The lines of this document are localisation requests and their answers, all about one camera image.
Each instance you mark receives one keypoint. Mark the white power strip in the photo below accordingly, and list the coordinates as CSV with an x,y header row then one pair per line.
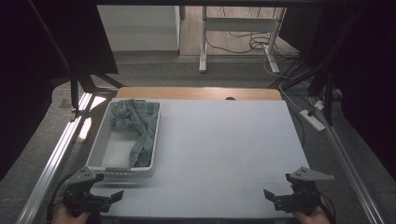
x,y
313,121

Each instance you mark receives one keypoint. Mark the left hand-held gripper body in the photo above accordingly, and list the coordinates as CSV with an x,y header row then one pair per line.
x,y
79,194

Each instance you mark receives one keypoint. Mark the white table mat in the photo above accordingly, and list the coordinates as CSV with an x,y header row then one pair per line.
x,y
224,146

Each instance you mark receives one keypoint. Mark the person's left hand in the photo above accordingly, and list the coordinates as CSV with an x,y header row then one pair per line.
x,y
67,217

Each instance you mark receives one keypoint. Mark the white perforated plastic basket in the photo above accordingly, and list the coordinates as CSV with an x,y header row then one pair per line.
x,y
102,149

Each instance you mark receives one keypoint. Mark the small white power adapter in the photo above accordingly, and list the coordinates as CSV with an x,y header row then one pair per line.
x,y
319,105

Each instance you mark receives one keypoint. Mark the black table grommet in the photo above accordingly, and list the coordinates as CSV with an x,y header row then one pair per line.
x,y
230,98

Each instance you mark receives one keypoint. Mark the white desk frame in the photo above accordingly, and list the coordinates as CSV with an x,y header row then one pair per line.
x,y
239,24

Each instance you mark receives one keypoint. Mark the wooden table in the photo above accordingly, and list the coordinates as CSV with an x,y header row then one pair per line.
x,y
186,93

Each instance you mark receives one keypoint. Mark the white cabinet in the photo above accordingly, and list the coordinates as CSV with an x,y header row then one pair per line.
x,y
140,28

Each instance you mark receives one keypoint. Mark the aluminium frame rail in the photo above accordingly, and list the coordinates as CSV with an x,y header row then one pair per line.
x,y
351,171
53,165

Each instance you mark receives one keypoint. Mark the person's right hand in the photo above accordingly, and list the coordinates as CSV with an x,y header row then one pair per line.
x,y
314,217

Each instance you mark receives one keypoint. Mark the blue denim pants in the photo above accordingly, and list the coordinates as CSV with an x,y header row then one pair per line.
x,y
137,121

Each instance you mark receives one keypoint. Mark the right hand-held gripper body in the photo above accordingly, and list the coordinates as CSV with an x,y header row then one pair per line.
x,y
303,196

